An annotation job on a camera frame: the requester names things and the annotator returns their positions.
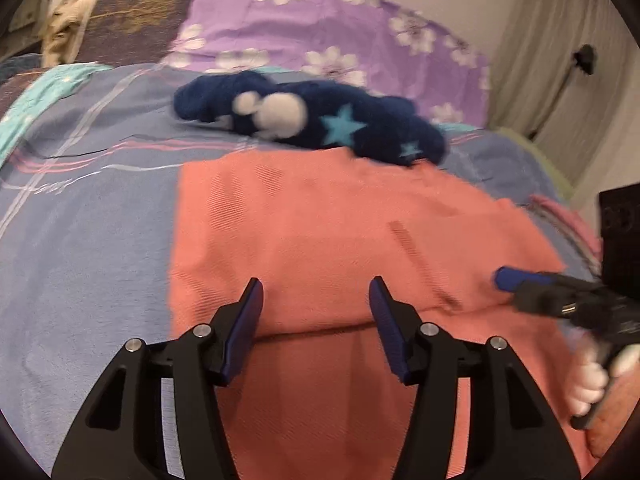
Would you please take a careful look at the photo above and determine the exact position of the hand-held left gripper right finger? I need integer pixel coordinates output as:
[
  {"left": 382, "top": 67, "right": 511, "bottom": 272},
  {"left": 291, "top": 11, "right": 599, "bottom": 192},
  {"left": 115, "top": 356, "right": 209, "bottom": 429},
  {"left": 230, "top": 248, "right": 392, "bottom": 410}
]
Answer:
[{"left": 368, "top": 276, "right": 582, "bottom": 480}]

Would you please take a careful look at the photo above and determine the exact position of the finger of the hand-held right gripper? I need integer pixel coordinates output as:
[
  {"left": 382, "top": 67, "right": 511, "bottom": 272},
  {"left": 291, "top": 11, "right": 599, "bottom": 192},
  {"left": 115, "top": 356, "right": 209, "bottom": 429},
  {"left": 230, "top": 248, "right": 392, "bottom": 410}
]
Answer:
[{"left": 492, "top": 266, "right": 601, "bottom": 319}]

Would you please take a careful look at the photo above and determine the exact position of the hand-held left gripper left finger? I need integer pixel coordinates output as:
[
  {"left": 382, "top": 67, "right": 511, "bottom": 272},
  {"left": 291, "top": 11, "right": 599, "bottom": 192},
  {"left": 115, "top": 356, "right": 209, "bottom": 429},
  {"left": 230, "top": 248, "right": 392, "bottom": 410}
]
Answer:
[{"left": 51, "top": 277, "right": 265, "bottom": 480}]

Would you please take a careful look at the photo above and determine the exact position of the coral knit garment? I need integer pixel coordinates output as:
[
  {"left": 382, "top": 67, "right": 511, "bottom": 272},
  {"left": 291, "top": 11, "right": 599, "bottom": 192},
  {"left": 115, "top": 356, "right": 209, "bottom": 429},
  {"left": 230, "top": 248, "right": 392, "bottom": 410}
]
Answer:
[{"left": 167, "top": 149, "right": 603, "bottom": 480}]

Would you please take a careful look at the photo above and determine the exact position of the person's right forearm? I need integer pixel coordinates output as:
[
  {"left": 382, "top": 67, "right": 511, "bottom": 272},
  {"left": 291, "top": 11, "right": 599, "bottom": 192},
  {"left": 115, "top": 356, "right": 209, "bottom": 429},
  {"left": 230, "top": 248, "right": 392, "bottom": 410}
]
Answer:
[{"left": 586, "top": 374, "right": 640, "bottom": 461}]

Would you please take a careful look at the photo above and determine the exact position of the pile of folded pink clothes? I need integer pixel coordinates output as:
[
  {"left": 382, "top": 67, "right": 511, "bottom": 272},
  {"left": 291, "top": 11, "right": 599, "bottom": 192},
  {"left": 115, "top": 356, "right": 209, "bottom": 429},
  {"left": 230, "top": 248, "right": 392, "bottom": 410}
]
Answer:
[{"left": 529, "top": 194, "right": 605, "bottom": 273}]

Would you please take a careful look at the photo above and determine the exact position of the person's right hand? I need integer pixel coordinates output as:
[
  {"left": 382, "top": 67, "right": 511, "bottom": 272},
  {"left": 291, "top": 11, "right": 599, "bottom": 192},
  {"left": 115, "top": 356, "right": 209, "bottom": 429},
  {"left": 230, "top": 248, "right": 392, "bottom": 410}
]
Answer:
[{"left": 570, "top": 344, "right": 637, "bottom": 418}]

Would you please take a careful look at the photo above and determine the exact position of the light green bedding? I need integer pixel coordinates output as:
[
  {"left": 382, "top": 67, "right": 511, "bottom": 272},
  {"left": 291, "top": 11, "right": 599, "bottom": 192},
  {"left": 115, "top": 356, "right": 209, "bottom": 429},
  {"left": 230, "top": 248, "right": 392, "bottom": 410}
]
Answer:
[{"left": 494, "top": 127, "right": 577, "bottom": 202}]

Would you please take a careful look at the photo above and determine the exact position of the black tripod stand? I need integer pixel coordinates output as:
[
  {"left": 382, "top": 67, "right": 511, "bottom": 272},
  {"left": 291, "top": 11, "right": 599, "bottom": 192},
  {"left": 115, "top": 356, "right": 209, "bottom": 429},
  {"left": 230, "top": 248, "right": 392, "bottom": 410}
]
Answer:
[{"left": 529, "top": 44, "right": 597, "bottom": 142}]

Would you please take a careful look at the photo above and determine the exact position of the blue plaid bed sheet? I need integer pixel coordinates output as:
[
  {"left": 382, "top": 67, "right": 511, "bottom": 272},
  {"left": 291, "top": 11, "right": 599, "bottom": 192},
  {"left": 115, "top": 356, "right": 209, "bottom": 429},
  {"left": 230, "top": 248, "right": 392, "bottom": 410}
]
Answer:
[{"left": 0, "top": 62, "right": 608, "bottom": 476}]

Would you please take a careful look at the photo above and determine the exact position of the navy star print garment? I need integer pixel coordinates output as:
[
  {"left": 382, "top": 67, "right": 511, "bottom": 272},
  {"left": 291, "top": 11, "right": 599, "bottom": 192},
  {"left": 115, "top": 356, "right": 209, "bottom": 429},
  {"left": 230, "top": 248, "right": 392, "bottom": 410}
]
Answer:
[{"left": 172, "top": 71, "right": 449, "bottom": 167}]

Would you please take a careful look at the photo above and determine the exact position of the cream curtain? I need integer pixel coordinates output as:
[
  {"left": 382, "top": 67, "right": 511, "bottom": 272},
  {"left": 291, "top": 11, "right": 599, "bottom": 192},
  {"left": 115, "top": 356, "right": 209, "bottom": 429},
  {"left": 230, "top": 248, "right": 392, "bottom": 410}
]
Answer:
[{"left": 487, "top": 0, "right": 640, "bottom": 201}]

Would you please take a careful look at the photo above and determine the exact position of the purple floral pillow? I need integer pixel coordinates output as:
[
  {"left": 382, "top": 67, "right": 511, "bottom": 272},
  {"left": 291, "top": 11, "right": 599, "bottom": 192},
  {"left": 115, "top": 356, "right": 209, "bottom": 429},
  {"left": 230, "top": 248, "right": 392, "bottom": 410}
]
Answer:
[{"left": 162, "top": 0, "right": 493, "bottom": 130}]

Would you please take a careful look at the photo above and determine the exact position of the teal patterned cloth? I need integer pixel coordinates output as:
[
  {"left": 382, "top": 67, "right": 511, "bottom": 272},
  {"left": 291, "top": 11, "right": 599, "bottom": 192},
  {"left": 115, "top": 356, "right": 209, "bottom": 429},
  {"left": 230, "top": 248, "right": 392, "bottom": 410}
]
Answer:
[{"left": 0, "top": 64, "right": 115, "bottom": 161}]

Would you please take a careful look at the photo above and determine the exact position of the dark brown patterned pillow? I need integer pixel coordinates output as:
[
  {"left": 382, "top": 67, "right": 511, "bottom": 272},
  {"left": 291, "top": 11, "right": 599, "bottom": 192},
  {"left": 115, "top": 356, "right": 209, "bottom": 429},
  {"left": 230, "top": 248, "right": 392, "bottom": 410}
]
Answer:
[{"left": 75, "top": 0, "right": 251, "bottom": 68}]

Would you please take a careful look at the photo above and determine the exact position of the beige patterned cloth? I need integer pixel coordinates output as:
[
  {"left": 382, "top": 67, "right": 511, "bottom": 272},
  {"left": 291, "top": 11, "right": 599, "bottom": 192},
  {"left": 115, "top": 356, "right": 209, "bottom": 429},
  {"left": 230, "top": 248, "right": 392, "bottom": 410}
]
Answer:
[{"left": 42, "top": 0, "right": 101, "bottom": 68}]

